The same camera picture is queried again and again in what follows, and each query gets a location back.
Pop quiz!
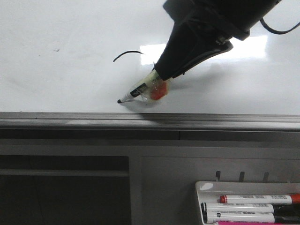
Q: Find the white black whiteboard marker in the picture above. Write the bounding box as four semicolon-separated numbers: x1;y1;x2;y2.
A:
117;69;163;104

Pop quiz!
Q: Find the red capped marker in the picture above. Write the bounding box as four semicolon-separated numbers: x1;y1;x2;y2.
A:
219;194;300;204

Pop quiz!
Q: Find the black cable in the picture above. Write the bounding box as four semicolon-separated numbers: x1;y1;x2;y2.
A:
259;18;300;35

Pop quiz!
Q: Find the white marker tray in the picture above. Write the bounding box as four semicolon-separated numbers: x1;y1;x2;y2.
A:
195;181;300;225

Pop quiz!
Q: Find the red round magnet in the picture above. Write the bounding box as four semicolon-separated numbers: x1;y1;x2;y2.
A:
141;80;169;103

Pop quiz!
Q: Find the grey whiteboard frame ledge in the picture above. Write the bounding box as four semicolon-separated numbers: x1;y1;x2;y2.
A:
0;112;300;137

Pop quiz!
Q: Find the black capped marker upper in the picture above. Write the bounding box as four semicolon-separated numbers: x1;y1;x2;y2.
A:
200;202;300;214

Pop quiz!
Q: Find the black capped marker lower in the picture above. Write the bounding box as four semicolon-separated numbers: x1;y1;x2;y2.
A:
203;211;300;224

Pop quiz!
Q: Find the pink marker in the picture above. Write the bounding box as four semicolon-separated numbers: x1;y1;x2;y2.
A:
214;222;300;225

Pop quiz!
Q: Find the black capped marker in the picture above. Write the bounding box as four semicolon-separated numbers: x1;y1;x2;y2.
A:
203;211;300;224
200;202;300;214

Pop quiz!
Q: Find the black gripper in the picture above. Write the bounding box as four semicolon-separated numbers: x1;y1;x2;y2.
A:
154;0;280;80

